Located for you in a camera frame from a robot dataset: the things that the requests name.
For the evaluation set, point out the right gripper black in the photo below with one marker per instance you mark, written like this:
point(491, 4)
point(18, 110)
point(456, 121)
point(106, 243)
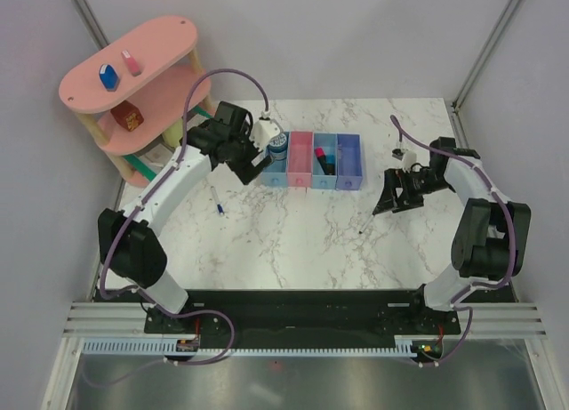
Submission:
point(396, 179)

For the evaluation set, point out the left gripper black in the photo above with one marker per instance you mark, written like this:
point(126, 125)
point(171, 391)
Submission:
point(245, 171)

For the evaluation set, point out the blue tape roll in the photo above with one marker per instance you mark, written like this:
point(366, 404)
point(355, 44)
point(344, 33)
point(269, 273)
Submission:
point(278, 147)

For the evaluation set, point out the black marker pen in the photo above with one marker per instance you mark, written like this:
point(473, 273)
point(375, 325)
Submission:
point(366, 224)

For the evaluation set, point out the pink black highlighter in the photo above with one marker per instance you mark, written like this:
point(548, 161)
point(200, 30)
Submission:
point(321, 159)

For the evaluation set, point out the white blue pen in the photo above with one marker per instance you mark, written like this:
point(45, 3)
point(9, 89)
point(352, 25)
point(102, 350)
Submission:
point(217, 201)

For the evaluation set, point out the blue white eraser block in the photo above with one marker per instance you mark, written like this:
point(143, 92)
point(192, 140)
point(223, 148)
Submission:
point(109, 77)

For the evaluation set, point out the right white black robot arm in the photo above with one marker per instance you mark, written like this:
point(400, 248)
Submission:
point(488, 247)

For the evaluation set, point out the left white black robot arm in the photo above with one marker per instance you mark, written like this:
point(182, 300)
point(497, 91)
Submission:
point(128, 238)

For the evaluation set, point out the light blue left bin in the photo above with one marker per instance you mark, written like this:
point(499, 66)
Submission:
point(275, 175)

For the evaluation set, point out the light blue bin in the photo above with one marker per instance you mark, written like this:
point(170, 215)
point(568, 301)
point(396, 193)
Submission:
point(328, 142)
point(275, 175)

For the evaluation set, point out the pink bin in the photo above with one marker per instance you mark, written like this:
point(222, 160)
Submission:
point(299, 159)

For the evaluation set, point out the purple blue bin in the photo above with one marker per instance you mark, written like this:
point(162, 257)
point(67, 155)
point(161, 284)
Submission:
point(349, 162)

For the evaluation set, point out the light blue middle bin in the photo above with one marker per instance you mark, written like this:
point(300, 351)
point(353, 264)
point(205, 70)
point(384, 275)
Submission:
point(328, 142)

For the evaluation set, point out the pale yellow cylinder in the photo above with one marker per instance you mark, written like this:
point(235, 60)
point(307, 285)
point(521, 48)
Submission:
point(173, 134)

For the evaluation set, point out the green spiral notebook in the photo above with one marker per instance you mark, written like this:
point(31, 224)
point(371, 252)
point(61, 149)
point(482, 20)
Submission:
point(150, 160)

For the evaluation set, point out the pink three-tier wooden shelf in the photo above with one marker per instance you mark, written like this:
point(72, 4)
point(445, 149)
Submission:
point(165, 48)

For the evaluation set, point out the red brown patterned box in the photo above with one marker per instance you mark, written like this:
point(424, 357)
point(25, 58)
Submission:
point(127, 115)

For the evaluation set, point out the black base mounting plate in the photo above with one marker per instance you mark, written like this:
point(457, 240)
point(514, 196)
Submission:
point(304, 320)

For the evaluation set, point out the pink white eraser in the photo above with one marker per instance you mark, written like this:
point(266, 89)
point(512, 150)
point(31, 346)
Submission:
point(131, 64)

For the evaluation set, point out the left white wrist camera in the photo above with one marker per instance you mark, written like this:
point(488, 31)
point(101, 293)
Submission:
point(263, 132)

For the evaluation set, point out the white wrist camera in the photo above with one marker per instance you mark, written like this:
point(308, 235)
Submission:
point(406, 157)
point(263, 132)

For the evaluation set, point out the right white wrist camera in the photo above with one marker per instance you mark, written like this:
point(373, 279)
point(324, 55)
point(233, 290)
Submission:
point(406, 157)

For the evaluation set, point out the right white cable duct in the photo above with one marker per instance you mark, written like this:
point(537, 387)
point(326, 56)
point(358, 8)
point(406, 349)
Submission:
point(405, 348)

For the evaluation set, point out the white cable duct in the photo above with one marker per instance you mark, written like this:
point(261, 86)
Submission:
point(140, 346)
point(405, 348)

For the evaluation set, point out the left white cable duct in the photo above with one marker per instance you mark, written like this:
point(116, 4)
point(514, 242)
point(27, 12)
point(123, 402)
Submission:
point(140, 346)

